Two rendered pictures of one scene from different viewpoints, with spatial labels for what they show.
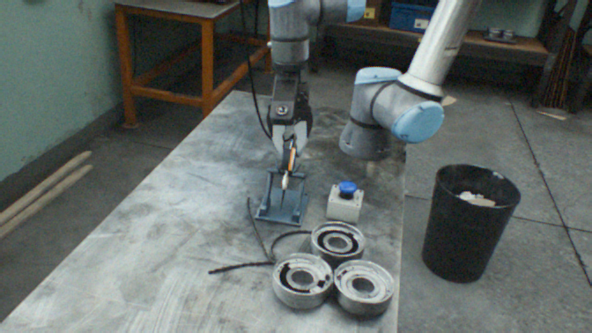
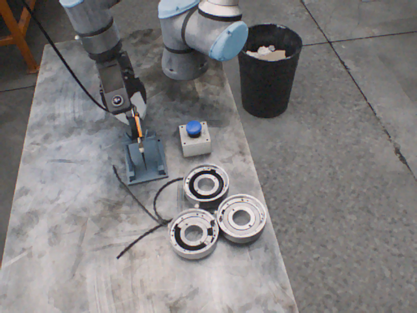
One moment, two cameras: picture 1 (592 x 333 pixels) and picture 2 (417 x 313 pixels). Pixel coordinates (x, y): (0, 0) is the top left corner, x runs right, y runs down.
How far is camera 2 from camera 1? 29 cm
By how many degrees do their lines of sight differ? 24
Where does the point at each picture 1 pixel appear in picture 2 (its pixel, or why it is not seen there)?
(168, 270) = (84, 270)
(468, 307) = (286, 134)
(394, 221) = (238, 136)
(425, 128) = (236, 45)
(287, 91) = (114, 77)
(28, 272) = not seen: outside the picture
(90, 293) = not seen: outside the picture
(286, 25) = (88, 19)
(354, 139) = (176, 66)
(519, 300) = (316, 113)
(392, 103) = (202, 32)
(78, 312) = not seen: outside the picture
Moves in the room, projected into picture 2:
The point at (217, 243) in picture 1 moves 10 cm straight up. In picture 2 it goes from (109, 225) to (96, 201)
